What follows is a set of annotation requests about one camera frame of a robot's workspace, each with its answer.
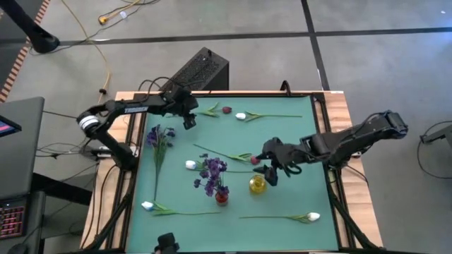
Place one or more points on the black computer tower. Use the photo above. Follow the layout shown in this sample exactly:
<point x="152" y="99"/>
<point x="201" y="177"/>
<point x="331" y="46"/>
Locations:
<point x="201" y="68"/>

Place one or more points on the green table mat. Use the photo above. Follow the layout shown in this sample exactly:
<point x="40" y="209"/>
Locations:
<point x="282" y="229"/>

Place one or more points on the small monitor with pink screen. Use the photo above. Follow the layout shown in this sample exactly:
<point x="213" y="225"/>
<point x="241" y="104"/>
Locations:
<point x="5" y="127"/>

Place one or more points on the yellow textured glass vase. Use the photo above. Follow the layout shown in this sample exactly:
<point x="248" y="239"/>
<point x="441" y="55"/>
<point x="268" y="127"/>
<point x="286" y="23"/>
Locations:
<point x="257" y="184"/>

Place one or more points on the black floor stand pole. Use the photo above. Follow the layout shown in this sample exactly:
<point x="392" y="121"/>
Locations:
<point x="42" y="40"/>

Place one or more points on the red ribbed glass vase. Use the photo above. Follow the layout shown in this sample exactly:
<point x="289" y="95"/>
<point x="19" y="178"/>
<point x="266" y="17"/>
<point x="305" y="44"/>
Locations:
<point x="221" y="198"/>

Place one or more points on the backlit keyboard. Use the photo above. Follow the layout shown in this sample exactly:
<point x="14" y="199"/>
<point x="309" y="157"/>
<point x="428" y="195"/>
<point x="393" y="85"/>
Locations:
<point x="10" y="220"/>

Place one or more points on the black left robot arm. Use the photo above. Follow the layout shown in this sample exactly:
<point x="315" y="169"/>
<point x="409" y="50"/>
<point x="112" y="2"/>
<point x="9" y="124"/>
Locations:
<point x="113" y="147"/>

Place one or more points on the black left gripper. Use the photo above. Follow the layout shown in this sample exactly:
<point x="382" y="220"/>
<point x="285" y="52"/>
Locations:
<point x="182" y="101"/>

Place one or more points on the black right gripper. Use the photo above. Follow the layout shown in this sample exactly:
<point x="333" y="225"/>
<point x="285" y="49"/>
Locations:
<point x="282" y="153"/>

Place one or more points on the grey floor stand base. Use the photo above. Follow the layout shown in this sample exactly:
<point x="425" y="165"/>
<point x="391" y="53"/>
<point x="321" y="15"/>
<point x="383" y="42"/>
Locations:
<point x="438" y="135"/>

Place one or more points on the white artificial tulip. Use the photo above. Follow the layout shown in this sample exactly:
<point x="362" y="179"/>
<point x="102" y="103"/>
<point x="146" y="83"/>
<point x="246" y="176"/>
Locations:
<point x="240" y="116"/>
<point x="190" y="164"/>
<point x="147" y="205"/>
<point x="313" y="216"/>

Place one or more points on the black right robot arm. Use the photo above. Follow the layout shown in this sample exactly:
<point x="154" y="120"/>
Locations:
<point x="353" y="141"/>

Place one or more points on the red artificial tulip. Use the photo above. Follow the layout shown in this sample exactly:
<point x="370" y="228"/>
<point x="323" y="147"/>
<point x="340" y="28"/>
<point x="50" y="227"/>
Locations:
<point x="255" y="161"/>
<point x="227" y="110"/>

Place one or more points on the black rounded object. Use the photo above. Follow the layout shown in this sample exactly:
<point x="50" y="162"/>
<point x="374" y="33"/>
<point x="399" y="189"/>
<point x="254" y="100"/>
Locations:
<point x="166" y="243"/>

